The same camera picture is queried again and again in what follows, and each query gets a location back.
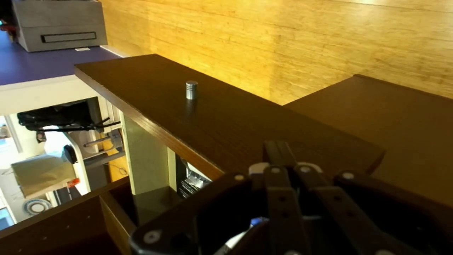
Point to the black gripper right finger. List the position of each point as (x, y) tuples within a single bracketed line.
[(348, 212)]

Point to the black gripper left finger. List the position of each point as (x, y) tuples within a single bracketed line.
[(277, 202)]

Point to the shiny object inside drawer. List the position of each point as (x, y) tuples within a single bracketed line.
[(191, 178)]

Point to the silver drawer knob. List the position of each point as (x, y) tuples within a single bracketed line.
[(191, 89)]

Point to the brown wooden shelf cabinet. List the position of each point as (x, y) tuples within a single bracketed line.
[(56, 230)]

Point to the black background device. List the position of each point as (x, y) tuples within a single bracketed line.
[(56, 117)]

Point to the tan cardboard sheet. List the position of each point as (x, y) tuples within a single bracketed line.
[(39, 174)]

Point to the round grey floor object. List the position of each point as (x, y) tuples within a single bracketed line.
[(36, 205)]

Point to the grey box with slot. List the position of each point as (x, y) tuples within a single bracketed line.
[(56, 22)]

